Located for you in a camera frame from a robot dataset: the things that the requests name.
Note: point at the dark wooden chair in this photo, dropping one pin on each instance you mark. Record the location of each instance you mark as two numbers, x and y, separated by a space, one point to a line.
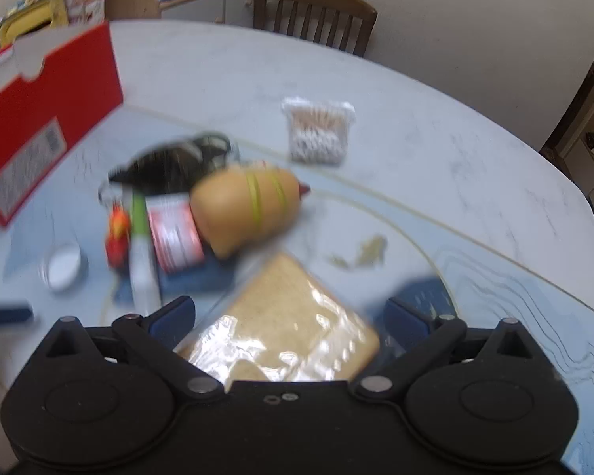
312 15

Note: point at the red cardboard box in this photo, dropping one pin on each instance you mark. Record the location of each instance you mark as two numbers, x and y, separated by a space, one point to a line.
54 123

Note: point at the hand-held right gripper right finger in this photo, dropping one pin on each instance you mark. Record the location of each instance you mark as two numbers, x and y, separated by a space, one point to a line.
407 317

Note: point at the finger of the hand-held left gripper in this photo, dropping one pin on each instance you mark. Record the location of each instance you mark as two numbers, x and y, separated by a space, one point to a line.
5 313

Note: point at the green and white tube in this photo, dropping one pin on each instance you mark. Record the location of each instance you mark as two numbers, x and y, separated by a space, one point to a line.
142 252

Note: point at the hot dog plush toy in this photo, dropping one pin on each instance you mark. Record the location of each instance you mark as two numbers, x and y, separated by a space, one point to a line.
242 205

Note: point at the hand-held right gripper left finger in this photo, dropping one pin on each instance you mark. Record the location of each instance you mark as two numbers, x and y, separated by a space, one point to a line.
174 315

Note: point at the pink and white small box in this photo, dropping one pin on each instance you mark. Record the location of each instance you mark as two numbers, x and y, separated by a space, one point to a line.
174 235

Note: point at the yellow sponge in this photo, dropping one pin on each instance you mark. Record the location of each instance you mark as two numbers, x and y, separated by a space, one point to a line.
297 321

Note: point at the bag of cotton swabs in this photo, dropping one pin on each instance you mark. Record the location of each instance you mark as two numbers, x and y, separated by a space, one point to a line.
318 131

